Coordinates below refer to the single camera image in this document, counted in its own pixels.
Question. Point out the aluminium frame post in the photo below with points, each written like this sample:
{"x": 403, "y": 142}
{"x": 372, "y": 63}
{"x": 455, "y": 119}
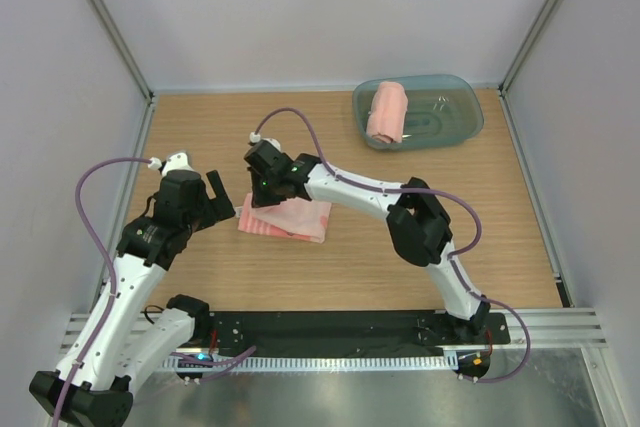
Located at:
{"x": 533, "y": 36}
{"x": 114, "y": 35}

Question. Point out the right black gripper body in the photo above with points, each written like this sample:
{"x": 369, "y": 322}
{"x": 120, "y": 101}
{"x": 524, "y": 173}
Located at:
{"x": 271, "y": 181}

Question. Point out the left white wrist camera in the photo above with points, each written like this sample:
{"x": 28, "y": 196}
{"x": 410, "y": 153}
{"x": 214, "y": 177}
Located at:
{"x": 178, "y": 161}

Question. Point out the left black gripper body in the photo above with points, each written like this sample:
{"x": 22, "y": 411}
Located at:
{"x": 201, "y": 216}

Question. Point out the light pink towel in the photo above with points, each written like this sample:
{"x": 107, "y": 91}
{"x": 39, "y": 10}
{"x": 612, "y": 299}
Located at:
{"x": 387, "y": 114}

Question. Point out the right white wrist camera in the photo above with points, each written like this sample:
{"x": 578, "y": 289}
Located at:
{"x": 255, "y": 138}

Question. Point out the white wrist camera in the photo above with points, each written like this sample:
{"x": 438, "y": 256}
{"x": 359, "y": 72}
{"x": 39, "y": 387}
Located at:
{"x": 178, "y": 161}
{"x": 255, "y": 138}

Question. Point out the left aluminium frame post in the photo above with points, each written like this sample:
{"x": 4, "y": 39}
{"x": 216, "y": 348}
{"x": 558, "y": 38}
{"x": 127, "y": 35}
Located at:
{"x": 114, "y": 35}

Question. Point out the right aluminium frame post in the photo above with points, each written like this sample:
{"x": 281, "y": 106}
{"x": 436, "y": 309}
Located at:
{"x": 533, "y": 36}

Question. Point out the aluminium front rail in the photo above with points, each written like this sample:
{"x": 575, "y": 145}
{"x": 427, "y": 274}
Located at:
{"x": 538, "y": 328}

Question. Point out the white slotted cable duct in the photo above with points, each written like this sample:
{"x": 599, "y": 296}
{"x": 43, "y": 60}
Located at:
{"x": 253, "y": 365}

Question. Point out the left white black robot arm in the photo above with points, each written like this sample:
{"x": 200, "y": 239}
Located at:
{"x": 96, "y": 382}

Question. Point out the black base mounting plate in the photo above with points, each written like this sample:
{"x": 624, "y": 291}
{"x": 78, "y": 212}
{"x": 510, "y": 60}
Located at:
{"x": 349, "y": 334}

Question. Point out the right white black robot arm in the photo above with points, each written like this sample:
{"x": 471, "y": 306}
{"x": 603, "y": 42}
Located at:
{"x": 418, "y": 224}

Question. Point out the blue translucent plastic tub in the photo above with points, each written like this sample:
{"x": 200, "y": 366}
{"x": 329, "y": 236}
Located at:
{"x": 443, "y": 110}

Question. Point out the coral pink printed towel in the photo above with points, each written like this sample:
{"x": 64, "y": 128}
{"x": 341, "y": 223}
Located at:
{"x": 294, "y": 218}

